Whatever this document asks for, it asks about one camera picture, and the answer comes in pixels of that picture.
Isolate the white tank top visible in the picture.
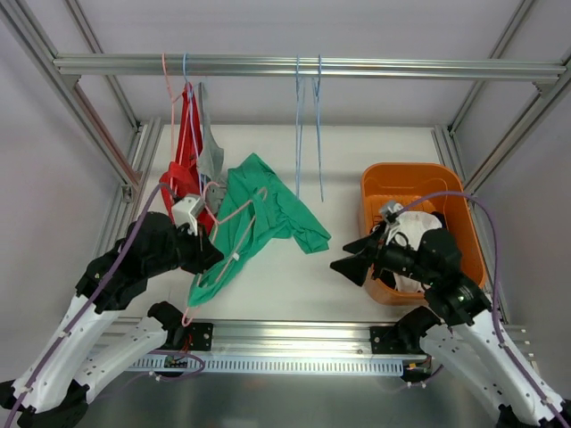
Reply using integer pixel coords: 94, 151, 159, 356
388, 211, 443, 293

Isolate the green tank top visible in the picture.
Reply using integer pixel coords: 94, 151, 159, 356
187, 153, 331, 307

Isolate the pink hanger with green top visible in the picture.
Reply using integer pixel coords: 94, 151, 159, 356
180, 180, 269, 326

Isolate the blue hanger with black top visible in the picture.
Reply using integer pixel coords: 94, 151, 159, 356
311, 54, 325, 202

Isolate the blue hanger with white top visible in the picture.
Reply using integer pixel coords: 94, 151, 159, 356
294, 56, 305, 198

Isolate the black tank top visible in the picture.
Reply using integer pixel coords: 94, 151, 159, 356
432, 211, 447, 229

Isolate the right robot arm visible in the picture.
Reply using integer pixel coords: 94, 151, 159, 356
330, 228, 570, 427

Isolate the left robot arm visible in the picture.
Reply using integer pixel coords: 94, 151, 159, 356
1, 212, 223, 427

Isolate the red tank top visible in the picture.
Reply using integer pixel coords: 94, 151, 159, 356
159, 84, 216, 232

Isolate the grey tank top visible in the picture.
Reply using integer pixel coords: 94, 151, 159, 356
197, 82, 227, 214

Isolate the pink hanger far left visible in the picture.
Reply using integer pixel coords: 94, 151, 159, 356
161, 53, 178, 204

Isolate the blue hanger with grey top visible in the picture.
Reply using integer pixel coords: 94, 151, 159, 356
180, 53, 203, 193

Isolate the orange plastic basket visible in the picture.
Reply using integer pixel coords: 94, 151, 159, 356
359, 163, 487, 306

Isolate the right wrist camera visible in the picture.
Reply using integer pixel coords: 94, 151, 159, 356
379, 200, 403, 235

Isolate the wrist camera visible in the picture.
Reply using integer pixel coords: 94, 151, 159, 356
171, 194, 205, 235
379, 200, 403, 235

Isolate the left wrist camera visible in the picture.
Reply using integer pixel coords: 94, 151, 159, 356
171, 194, 205, 235

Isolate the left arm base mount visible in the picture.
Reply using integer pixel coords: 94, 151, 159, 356
174, 322, 214, 351

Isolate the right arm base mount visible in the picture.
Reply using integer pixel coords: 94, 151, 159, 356
368, 325, 406, 355

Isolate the slotted cable duct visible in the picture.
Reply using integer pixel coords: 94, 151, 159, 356
127, 354, 405, 377

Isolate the aluminium hanging rail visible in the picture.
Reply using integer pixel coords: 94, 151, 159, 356
53, 53, 568, 83

